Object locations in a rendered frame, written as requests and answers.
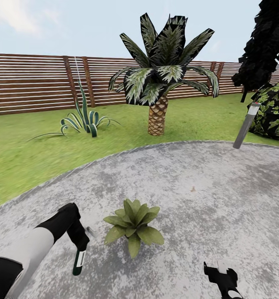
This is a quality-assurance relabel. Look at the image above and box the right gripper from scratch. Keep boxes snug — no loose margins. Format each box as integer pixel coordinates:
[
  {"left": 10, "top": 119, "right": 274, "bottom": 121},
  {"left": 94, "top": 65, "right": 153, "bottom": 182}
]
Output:
[{"left": 204, "top": 264, "right": 237, "bottom": 287}]

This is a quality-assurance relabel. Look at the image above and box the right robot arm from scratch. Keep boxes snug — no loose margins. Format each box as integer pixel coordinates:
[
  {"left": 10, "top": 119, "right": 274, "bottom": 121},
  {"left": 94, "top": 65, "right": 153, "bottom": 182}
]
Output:
[{"left": 204, "top": 260, "right": 243, "bottom": 299}]

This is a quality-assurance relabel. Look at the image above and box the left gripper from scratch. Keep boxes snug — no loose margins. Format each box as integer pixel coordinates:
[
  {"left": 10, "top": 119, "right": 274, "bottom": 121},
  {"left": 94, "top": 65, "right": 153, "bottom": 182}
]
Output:
[{"left": 68, "top": 225, "right": 90, "bottom": 250}]

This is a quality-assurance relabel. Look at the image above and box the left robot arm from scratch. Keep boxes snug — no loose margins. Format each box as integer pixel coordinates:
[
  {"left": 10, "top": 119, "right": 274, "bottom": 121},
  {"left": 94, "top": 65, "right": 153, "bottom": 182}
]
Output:
[{"left": 0, "top": 203, "right": 99, "bottom": 299}]

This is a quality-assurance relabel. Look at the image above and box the insectifuge atomizer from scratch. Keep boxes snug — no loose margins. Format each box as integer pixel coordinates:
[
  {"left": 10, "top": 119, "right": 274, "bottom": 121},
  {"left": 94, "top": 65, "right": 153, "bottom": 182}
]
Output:
[{"left": 72, "top": 249, "right": 86, "bottom": 275}]

